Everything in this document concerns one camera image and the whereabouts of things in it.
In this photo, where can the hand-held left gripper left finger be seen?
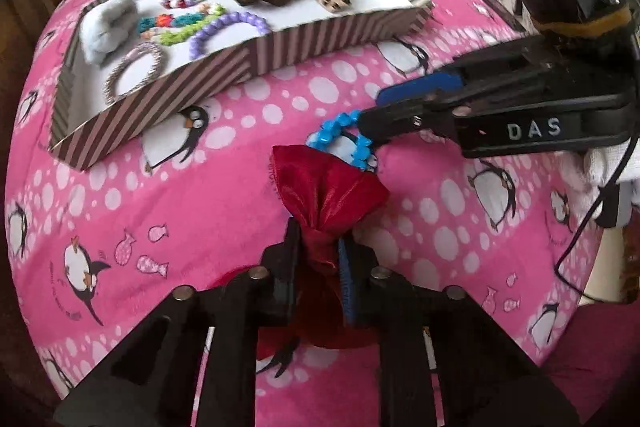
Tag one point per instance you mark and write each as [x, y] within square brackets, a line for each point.
[287, 267]

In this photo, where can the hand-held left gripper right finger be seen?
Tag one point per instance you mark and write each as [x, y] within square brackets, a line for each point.
[346, 279]

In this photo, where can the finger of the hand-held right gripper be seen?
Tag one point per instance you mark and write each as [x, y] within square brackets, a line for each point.
[395, 123]
[420, 85]

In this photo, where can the red velvet pouch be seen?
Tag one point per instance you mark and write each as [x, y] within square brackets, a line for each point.
[325, 192]

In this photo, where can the striped cardboard box tray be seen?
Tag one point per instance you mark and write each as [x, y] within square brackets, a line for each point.
[320, 37]

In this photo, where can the white cloth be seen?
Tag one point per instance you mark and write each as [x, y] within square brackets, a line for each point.
[611, 161]

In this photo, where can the pink penguin print blanket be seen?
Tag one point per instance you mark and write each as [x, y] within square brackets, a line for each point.
[200, 207]

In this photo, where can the maroon clothing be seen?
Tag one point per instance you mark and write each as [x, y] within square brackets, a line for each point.
[600, 357]

